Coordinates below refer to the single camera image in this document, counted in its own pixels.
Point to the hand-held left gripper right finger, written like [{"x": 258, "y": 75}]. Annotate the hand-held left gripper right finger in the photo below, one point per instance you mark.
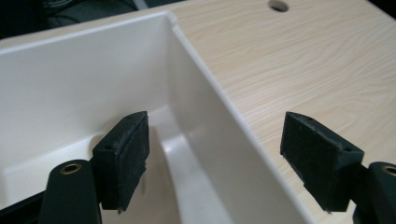
[{"x": 320, "y": 161}]

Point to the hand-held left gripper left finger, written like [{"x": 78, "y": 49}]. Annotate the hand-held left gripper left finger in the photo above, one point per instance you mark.
[{"x": 124, "y": 161}]

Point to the white plastic storage box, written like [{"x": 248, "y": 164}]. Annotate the white plastic storage box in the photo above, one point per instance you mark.
[{"x": 93, "y": 93}]

